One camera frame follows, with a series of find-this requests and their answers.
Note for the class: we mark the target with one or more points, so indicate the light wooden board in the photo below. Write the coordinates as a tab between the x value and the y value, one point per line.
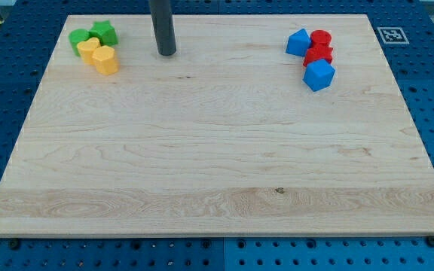
221	139

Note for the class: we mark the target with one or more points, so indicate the yellow heart block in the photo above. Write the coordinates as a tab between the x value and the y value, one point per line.
86	49

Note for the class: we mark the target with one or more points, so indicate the red cylinder block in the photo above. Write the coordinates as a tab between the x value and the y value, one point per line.
320	38

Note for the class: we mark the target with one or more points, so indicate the grey cylindrical pointer rod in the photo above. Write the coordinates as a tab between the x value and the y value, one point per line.
162	20

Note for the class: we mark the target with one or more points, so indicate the green star block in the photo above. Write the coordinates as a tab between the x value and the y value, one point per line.
105	32

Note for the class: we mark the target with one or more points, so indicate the green cylinder block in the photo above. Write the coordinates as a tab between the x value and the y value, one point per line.
75	37

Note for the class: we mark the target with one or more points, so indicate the yellow hexagon block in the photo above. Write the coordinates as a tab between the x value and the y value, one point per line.
105	60

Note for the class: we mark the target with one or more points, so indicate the black bolt right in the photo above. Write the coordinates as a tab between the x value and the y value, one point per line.
430	241

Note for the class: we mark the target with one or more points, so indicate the black bolt left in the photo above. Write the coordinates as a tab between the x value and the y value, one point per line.
14	244

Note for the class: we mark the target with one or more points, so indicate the blue cube block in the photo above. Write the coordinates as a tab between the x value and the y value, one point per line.
318	75

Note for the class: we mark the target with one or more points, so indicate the white fiducial marker tag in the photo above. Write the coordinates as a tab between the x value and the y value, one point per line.
392	35

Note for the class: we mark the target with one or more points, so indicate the red star block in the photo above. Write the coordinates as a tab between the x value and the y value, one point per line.
316	53

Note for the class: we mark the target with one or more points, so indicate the black bolt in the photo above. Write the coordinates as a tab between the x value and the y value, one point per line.
14	244
430	241

